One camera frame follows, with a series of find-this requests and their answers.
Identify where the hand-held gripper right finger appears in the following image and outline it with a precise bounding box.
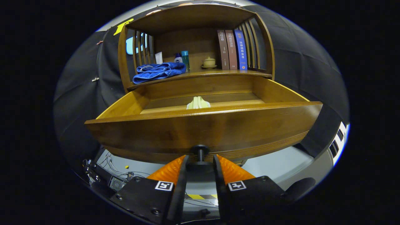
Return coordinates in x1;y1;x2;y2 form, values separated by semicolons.
213;154;286;224

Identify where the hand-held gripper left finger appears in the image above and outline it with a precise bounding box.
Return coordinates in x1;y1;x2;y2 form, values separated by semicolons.
108;155;190;225

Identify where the wooden drawer with black knob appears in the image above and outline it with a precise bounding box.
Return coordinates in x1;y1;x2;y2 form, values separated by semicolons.
84;76;323;166

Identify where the wooden countertop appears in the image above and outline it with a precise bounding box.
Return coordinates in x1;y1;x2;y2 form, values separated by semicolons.
127;69;273;91

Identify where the wooden cabinet with shelf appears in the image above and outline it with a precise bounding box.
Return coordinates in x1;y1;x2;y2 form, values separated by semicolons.
118;3;276;94

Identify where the black electronic box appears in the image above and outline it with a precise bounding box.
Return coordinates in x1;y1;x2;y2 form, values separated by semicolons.
108;176;127;192

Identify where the blue towel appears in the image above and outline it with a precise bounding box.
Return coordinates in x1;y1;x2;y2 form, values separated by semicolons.
132;62;187;84

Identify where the white appliance with vents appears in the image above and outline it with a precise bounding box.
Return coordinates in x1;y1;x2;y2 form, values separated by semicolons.
327;122;350;166

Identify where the beige lidded teacup with saucer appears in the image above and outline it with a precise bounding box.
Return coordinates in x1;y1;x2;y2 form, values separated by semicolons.
201;57;218;69

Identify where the teal clear bottle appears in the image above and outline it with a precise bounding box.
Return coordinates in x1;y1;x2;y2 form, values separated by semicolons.
181;51;190;71

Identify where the dark brown book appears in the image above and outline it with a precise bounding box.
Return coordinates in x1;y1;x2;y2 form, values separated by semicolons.
217;30;230;70

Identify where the reddish brown book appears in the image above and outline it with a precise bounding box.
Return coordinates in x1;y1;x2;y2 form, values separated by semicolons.
225;30;238;70

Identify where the blue book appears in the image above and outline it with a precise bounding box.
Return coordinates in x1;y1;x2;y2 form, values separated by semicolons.
234;29;248;71

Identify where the black backdrop cloth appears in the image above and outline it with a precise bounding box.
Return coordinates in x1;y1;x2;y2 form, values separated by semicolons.
53;3;350;169

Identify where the tangle of cables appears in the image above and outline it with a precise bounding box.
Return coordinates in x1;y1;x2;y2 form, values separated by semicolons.
83;152;150;182

